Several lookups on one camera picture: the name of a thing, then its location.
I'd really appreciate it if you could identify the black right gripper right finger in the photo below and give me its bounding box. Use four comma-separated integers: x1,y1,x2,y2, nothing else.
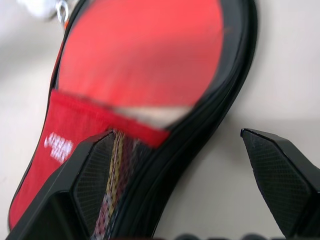
240,127,320,240

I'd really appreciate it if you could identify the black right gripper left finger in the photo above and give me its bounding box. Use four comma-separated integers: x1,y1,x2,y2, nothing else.
0,129,117,240

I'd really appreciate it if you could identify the red and black paddle case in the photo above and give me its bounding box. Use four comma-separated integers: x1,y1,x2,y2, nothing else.
6,0,260,240

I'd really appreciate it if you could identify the red table tennis paddle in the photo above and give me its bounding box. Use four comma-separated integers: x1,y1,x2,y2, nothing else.
56,0,225,240

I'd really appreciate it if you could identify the large grey table mat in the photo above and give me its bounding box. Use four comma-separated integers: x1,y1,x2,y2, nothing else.
0,0,320,240

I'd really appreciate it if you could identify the silver zipper pull ring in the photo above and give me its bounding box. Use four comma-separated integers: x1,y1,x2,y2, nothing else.
55,0,71,25

